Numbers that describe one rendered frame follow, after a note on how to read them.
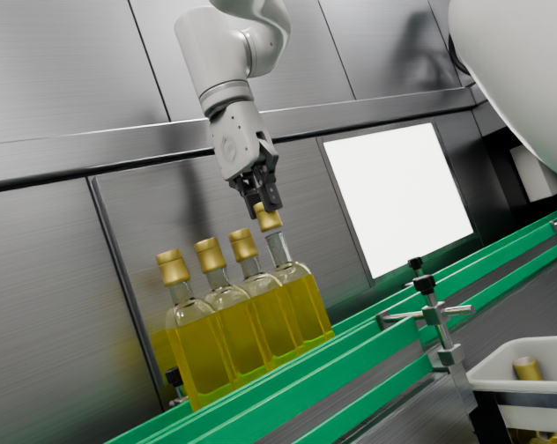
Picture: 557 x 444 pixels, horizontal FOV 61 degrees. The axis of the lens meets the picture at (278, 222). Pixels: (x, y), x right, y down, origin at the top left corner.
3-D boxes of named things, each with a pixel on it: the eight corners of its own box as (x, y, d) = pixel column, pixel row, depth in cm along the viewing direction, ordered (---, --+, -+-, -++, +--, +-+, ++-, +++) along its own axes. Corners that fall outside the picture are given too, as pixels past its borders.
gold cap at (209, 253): (220, 269, 69) (210, 240, 69) (231, 264, 66) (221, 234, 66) (198, 276, 67) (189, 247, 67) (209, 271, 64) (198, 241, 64)
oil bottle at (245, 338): (276, 422, 69) (228, 283, 70) (299, 426, 64) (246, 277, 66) (245, 442, 65) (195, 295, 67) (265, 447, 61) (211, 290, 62)
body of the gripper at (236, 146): (195, 122, 77) (218, 186, 76) (223, 92, 69) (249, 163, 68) (233, 117, 81) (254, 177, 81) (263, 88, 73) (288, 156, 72)
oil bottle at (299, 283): (331, 388, 76) (286, 262, 77) (356, 388, 71) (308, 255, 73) (306, 403, 72) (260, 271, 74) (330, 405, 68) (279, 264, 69)
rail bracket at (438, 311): (403, 358, 76) (375, 284, 77) (498, 355, 63) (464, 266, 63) (390, 366, 74) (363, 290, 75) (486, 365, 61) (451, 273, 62)
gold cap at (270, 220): (274, 228, 76) (265, 203, 76) (287, 223, 73) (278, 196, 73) (257, 233, 74) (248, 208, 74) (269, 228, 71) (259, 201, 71)
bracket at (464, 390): (427, 400, 74) (412, 358, 75) (480, 403, 67) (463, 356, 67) (413, 410, 72) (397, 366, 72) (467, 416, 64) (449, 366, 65)
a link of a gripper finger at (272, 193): (250, 172, 72) (264, 212, 71) (261, 164, 69) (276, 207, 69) (266, 168, 74) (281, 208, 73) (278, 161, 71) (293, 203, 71)
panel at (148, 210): (469, 239, 126) (423, 121, 128) (479, 236, 124) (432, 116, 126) (158, 386, 73) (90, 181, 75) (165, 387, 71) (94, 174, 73)
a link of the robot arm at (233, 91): (189, 108, 76) (196, 125, 76) (213, 81, 69) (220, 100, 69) (232, 104, 81) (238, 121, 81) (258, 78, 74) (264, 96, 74)
